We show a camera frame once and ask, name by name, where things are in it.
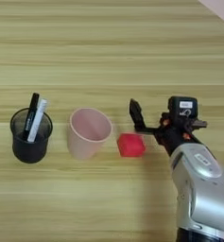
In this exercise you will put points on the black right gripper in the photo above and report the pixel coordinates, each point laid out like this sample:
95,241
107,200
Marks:
171,135

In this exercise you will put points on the red block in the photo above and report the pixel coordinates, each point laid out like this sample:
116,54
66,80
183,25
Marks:
131,145

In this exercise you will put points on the white marker pen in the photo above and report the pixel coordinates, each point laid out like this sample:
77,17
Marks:
38,116

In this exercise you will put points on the black marker pen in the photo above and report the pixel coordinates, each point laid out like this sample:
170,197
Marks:
31,110

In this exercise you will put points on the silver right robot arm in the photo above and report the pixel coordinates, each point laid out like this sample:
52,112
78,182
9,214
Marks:
204,195

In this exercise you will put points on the black box with white label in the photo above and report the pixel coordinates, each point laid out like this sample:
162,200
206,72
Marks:
182,108

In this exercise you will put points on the pink plastic cup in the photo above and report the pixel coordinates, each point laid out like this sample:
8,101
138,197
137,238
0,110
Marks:
85,141

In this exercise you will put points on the black mesh pen holder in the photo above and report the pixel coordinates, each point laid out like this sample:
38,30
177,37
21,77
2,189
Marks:
30,151

